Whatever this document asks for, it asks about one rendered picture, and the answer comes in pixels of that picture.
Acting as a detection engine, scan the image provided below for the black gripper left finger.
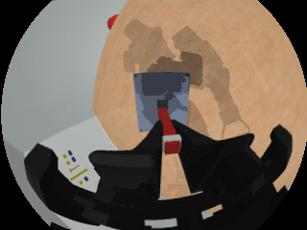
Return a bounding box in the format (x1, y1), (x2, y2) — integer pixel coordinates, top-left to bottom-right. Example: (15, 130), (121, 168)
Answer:
(88, 120), (162, 199)

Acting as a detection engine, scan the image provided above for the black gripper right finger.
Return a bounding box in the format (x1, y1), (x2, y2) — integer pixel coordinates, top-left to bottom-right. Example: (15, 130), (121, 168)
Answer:
(172, 119), (254, 195)

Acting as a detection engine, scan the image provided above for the grey metal panel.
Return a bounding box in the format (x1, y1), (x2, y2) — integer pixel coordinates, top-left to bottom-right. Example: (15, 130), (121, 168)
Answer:
(133, 72), (191, 131)

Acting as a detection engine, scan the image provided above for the red square peg with white band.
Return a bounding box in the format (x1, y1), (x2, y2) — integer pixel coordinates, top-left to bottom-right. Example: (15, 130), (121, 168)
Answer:
(158, 108), (181, 154)

